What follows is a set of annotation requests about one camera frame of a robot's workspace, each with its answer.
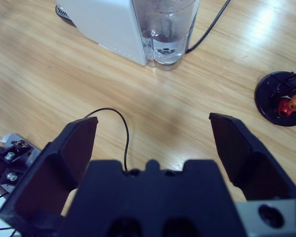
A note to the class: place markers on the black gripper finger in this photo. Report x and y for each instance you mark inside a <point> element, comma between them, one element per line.
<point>44,177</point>
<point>239,153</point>

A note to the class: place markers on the red coffee capsule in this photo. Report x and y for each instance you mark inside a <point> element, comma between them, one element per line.
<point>284,108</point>

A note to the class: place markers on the white capsule coffee machine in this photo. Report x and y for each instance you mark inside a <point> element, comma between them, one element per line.
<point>108,24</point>

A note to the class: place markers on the white paper tag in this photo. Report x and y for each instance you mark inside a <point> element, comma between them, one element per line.
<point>1,138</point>

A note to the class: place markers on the black capsule holder with rods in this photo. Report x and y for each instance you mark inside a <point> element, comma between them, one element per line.
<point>266,98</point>

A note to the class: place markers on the metal drip tray grille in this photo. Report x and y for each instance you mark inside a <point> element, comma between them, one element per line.
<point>64,16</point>

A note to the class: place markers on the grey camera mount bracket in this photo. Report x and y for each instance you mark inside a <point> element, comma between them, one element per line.
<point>12,158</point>

